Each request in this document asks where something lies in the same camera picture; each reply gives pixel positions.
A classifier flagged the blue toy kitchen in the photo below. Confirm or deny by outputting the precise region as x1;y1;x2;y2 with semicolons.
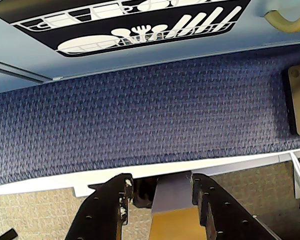
0;0;300;96

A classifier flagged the gray and tan block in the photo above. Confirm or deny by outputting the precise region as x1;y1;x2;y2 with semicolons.
151;171;198;240

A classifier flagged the small black flat object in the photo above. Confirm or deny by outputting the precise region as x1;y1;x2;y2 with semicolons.
0;227;18;240

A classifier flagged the gold curved oven handle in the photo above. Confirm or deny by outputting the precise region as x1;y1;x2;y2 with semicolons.
263;0;300;33

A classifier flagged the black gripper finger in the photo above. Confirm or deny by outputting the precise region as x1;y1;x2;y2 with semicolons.
191;171;281;240
64;172;135;240

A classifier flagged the white cable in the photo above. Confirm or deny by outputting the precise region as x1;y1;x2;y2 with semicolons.
289;151;300;203

